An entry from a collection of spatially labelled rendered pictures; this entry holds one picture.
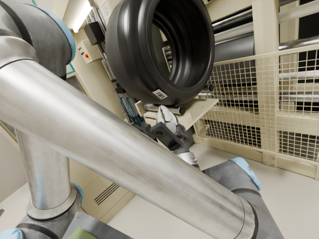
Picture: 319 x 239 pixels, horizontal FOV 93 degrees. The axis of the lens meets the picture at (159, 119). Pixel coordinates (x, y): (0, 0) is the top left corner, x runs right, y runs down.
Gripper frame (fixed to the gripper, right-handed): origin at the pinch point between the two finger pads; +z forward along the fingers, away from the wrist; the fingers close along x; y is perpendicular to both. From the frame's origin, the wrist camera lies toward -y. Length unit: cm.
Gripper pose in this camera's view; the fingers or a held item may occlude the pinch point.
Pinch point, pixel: (160, 107)
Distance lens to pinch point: 59.8
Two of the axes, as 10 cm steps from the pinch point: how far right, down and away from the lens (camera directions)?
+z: -2.7, -8.3, 5.0
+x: 7.6, -5.0, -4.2
